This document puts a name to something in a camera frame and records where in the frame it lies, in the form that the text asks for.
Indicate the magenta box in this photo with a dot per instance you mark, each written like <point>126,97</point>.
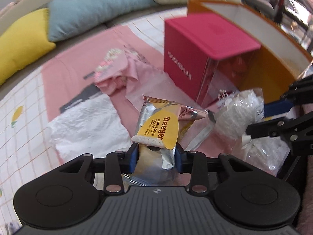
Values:
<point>205,53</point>

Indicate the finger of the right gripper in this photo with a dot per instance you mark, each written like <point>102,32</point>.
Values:
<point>282,108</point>
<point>269,128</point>

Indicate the yellow pillow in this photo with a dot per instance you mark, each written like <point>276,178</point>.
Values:
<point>24,42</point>

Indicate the clear bag of white cotton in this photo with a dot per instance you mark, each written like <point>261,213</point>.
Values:
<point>240,110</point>

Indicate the blue pillow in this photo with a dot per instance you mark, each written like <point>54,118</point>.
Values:
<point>69,18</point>

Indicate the white plastic bag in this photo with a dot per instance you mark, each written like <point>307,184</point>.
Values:
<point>92,126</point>

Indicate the pink cloth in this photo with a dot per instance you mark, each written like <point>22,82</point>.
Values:
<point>122,72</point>

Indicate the checkered lemon tablecloth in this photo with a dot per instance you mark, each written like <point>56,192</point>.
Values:
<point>26,152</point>

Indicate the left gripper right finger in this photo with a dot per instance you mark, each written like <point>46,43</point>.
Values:
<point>195,164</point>

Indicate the pink mat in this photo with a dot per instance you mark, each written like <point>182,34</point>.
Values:
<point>95,89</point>

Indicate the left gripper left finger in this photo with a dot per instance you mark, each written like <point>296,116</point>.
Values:
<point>118,163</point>

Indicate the yellow silver snack packet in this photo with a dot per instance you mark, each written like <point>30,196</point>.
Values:
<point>155,165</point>

